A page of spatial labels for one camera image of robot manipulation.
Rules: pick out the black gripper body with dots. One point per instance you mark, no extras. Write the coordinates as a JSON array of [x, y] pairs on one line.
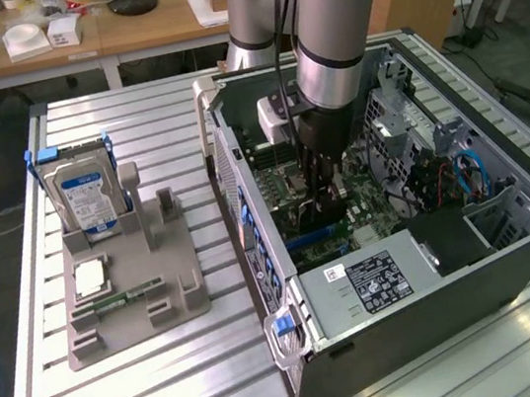
[[325, 134]]

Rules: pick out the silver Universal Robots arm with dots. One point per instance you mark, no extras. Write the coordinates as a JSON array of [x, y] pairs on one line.
[[333, 23]]

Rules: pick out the blue expansion slot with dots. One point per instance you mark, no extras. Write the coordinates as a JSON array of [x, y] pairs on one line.
[[308, 241]]

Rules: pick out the CPU socket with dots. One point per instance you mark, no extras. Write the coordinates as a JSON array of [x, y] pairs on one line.
[[292, 179]]

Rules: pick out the green motherboard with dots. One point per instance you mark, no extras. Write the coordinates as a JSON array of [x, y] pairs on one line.
[[370, 202]]

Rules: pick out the metal disk bay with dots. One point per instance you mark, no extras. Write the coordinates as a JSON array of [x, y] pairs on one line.
[[394, 114]]

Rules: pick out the grey power supply unit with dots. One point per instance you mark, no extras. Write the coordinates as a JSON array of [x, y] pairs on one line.
[[372, 282]]

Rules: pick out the white folded carton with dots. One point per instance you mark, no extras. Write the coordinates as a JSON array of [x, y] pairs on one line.
[[206, 7]]

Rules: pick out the black open PC case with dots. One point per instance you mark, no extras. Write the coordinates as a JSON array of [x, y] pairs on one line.
[[439, 332]]

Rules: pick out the grey parts rack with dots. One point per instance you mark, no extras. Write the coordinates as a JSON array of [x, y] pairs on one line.
[[126, 274]]

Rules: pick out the green RAM stick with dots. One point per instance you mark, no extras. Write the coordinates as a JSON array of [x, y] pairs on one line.
[[120, 298]]

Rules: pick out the hard disk with blue carrier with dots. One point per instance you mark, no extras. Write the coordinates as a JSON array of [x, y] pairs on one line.
[[85, 195]]

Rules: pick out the silver CPU chip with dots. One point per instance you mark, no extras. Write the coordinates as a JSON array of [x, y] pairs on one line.
[[90, 279]]

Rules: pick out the small white labelled box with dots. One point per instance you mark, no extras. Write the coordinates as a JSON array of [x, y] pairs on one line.
[[64, 33]]

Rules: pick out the white box with round hollow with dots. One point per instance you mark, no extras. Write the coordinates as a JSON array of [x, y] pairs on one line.
[[26, 42]]

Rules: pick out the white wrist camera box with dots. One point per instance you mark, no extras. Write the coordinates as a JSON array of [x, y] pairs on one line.
[[273, 122]]

